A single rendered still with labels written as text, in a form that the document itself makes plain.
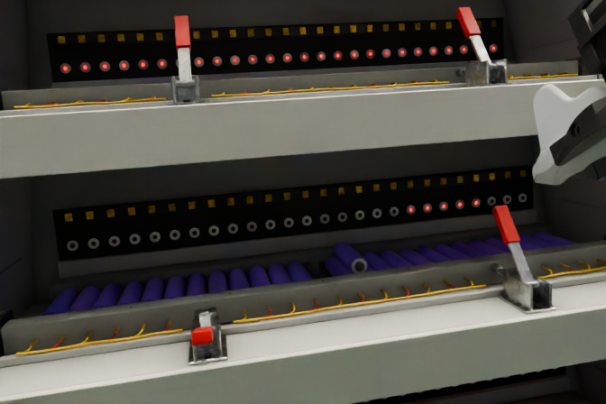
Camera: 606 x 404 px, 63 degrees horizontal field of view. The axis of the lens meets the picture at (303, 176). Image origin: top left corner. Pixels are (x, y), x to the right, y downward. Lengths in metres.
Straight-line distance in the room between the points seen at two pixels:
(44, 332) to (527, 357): 0.38
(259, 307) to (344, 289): 0.08
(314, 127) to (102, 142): 0.16
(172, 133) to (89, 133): 0.06
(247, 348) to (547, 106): 0.27
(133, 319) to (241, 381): 0.11
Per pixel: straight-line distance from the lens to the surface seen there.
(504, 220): 0.47
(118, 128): 0.40
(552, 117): 0.37
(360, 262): 0.48
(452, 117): 0.44
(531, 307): 0.45
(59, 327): 0.45
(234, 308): 0.44
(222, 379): 0.38
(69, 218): 0.56
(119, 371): 0.40
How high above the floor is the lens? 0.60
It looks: 10 degrees up
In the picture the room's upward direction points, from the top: 7 degrees counter-clockwise
